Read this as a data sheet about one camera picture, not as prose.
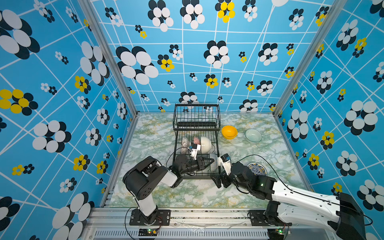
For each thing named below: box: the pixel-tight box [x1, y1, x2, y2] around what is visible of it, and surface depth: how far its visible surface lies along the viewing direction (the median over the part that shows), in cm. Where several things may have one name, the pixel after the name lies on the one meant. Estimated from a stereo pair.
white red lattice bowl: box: [181, 136, 190, 152], surface depth 91 cm
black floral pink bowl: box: [193, 137, 201, 145], surface depth 92 cm
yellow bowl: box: [221, 125, 238, 140], surface depth 107 cm
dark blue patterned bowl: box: [210, 153, 219, 173], surface depth 82 cm
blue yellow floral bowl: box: [246, 162, 268, 176], surface depth 89 cm
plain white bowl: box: [200, 136, 212, 154], surface depth 92 cm
